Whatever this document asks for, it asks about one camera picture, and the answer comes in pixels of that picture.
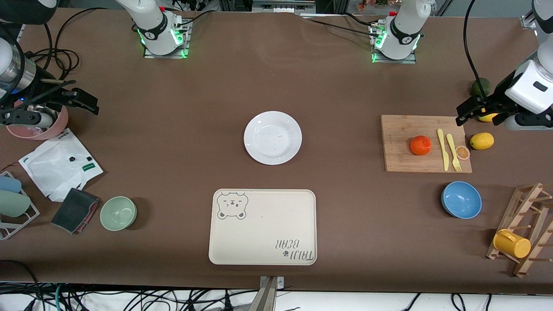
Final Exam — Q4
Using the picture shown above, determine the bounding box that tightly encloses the pale green bowl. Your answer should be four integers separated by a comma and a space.
100, 196, 137, 232

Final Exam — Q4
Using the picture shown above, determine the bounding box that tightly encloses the yellow plastic knife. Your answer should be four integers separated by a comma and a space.
437, 128, 450, 171

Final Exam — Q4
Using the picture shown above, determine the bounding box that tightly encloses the beige bear print tray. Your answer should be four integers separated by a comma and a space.
209, 189, 318, 265

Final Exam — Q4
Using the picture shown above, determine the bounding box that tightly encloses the light blue cup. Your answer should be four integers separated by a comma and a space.
0, 176, 22, 194

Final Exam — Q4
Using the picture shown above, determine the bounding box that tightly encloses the sage green cup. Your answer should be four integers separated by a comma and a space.
0, 190, 32, 218

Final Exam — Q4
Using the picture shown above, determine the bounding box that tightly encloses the black right base cable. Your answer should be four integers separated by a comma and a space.
173, 11, 212, 31

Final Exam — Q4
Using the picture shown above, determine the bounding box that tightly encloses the orange mandarin fruit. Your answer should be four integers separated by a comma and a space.
410, 135, 432, 156

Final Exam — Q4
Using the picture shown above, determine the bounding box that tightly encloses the aluminium frame structure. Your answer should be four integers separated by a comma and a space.
251, 0, 318, 13

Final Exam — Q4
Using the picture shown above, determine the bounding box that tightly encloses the white plastic bag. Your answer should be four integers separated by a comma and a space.
19, 128, 104, 203

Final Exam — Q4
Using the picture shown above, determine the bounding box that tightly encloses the wooden cutting board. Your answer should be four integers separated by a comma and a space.
381, 114, 473, 173

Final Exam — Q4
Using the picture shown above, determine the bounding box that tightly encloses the white wire cup rack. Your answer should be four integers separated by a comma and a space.
0, 171, 40, 241

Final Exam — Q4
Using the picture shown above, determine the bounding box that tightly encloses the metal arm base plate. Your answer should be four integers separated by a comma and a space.
372, 24, 417, 65
143, 19, 191, 59

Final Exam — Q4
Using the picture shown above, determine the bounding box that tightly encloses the wooden mug rack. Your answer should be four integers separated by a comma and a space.
486, 182, 553, 278

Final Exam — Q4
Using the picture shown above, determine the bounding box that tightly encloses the pink bowl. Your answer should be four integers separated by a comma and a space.
6, 104, 69, 141

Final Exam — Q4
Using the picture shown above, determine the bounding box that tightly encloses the metal table clamp bracket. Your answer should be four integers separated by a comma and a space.
258, 276, 286, 311

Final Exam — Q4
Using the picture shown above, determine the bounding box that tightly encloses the yellow mug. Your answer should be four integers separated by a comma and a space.
493, 229, 531, 259

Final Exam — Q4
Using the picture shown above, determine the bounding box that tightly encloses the black left base cable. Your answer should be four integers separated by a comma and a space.
300, 16, 385, 37

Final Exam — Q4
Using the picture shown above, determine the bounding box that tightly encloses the white round plate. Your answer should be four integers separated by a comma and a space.
244, 111, 302, 165

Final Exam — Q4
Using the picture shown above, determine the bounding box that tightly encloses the dark green avocado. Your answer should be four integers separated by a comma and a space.
470, 78, 491, 96

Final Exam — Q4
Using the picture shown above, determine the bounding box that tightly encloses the yellow plastic fork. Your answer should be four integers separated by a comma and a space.
446, 133, 462, 172

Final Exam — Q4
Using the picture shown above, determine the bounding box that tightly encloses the black base cable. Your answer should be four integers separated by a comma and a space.
173, 11, 212, 31
300, 16, 385, 37

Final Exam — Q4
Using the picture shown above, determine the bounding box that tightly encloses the coiled black cable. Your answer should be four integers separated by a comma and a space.
26, 48, 80, 80

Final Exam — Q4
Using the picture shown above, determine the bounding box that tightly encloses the blue bowl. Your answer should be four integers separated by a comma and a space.
441, 181, 483, 219

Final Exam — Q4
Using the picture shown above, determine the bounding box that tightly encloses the dark grey folded cloth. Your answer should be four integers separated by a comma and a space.
51, 187, 101, 235

